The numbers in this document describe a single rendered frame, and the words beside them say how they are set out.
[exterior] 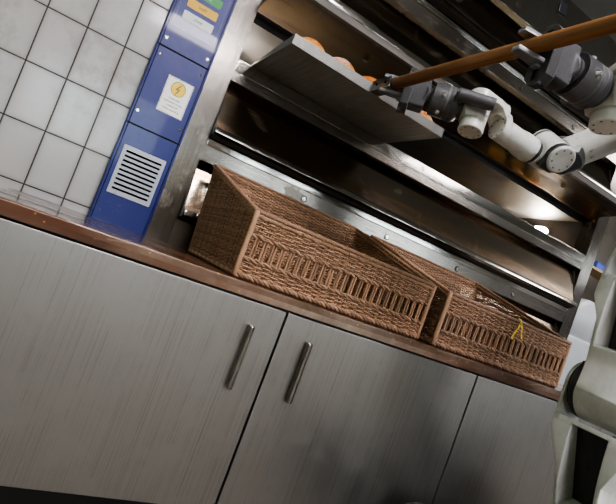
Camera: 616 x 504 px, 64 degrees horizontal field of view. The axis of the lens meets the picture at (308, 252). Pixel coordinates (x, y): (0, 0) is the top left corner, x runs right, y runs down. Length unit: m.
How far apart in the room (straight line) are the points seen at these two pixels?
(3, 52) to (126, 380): 0.91
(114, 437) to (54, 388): 0.15
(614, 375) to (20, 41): 1.60
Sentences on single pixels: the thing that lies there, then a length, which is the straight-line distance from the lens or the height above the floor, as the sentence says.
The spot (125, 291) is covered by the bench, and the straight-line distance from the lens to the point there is 0.99.
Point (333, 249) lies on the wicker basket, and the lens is 1.16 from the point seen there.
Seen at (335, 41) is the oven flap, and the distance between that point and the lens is 1.73.
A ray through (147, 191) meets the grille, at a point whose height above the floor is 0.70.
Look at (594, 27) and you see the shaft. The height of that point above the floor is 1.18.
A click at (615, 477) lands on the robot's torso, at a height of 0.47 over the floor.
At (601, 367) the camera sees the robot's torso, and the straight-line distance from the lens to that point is 1.27.
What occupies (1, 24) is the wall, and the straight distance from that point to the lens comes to 1.57.
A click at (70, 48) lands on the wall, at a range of 1.55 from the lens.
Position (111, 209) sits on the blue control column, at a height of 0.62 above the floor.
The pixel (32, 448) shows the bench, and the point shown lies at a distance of 1.07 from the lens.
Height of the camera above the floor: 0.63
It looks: 3 degrees up
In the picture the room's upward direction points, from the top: 21 degrees clockwise
